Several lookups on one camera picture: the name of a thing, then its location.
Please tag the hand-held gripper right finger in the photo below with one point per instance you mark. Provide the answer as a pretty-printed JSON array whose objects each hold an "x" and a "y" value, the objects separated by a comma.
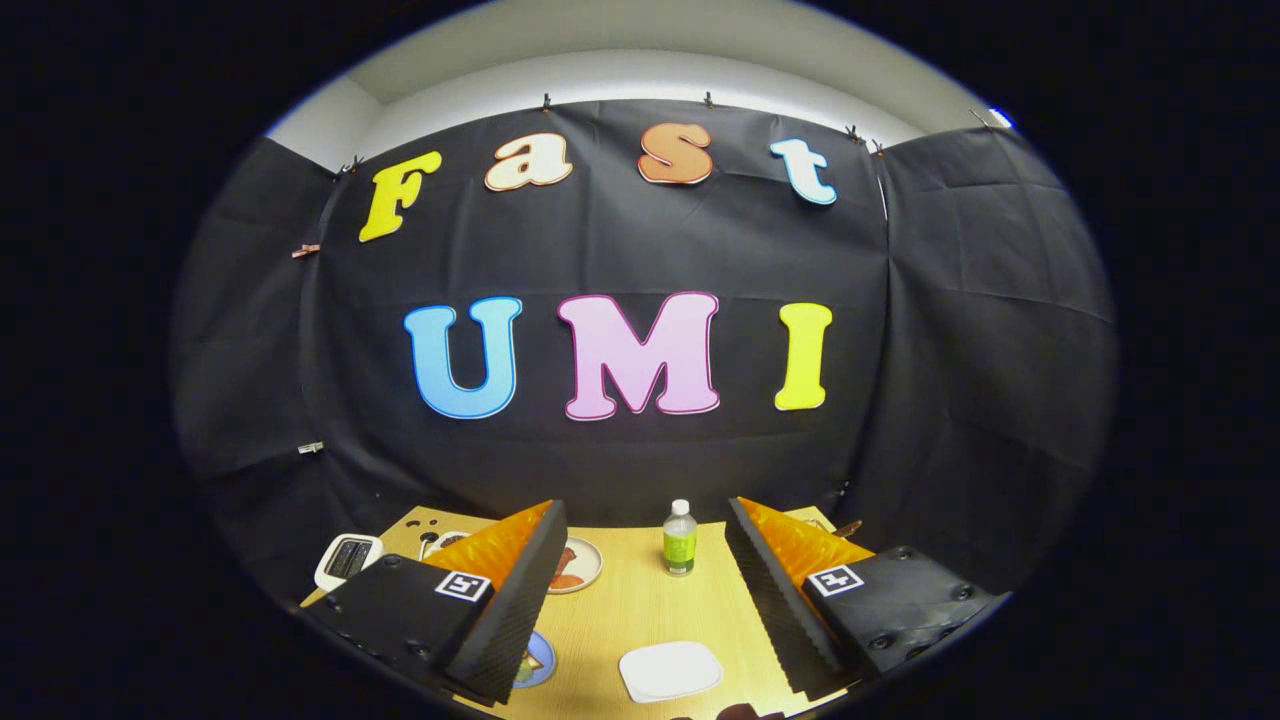
[{"x": 770, "y": 590}]

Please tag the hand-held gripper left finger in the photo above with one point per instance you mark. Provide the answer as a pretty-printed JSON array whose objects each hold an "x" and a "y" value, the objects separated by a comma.
[{"x": 520, "y": 600}]

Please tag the orange tomato slice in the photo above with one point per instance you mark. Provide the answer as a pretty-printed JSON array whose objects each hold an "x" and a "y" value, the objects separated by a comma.
[{"x": 568, "y": 581}]

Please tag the brown cooked meat piece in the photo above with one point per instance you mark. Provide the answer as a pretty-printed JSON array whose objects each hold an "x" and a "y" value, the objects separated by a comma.
[{"x": 566, "y": 560}]

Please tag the blue round plate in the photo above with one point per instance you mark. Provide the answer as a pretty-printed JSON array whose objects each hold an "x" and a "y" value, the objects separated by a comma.
[{"x": 546, "y": 662}]

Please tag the beige round plate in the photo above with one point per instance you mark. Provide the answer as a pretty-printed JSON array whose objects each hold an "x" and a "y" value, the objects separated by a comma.
[{"x": 592, "y": 560}]

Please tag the white divided bean dish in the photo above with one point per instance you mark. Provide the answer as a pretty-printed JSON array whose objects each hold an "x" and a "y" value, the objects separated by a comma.
[{"x": 447, "y": 540}]

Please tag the green label plastic bottle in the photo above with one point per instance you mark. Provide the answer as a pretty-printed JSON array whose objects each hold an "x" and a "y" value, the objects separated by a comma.
[{"x": 680, "y": 550}]

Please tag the white square plate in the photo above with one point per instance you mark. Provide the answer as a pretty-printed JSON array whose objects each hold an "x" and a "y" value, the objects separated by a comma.
[{"x": 670, "y": 672}]

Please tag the white toaster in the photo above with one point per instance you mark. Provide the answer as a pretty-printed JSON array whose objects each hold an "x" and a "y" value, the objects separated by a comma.
[{"x": 328, "y": 582}]

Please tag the black backdrop cloth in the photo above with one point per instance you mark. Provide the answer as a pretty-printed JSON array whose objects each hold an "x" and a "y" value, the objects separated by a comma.
[{"x": 620, "y": 250}]

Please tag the red clip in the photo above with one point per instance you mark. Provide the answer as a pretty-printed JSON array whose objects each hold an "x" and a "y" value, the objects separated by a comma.
[{"x": 305, "y": 250}]

